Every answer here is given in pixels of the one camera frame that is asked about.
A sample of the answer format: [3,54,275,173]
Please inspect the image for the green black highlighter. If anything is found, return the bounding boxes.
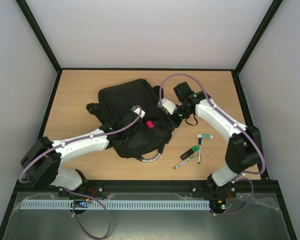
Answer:
[180,145,199,160]

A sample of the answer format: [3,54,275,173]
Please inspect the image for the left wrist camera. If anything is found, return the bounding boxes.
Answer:
[130,105,146,119]

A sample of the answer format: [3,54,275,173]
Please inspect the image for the bag grey metal handle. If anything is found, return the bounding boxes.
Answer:
[139,147,164,164]

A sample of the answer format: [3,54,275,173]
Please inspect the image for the green capped marker pen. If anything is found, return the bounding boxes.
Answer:
[173,156,195,169]

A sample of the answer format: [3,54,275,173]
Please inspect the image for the grey slotted cable duct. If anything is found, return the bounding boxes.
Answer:
[20,199,211,211]

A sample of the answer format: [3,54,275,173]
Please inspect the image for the black aluminium frame rail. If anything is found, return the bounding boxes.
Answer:
[14,179,282,199]

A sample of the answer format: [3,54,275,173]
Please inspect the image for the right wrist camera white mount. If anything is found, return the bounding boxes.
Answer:
[157,98,177,115]

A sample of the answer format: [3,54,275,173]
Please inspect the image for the green glue stick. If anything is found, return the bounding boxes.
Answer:
[197,134,214,139]

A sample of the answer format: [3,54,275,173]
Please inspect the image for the blue capped marker pen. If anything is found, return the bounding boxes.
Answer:
[197,137,202,165]

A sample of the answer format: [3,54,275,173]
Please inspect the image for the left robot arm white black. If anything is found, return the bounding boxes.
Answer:
[18,105,145,191]

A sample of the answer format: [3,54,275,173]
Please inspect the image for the black student bag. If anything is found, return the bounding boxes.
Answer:
[86,78,172,161]

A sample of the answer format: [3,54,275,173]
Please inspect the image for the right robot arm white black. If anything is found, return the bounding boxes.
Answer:
[158,82,264,196]

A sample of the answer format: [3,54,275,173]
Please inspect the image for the pink highlighter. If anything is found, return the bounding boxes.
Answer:
[146,120,155,129]

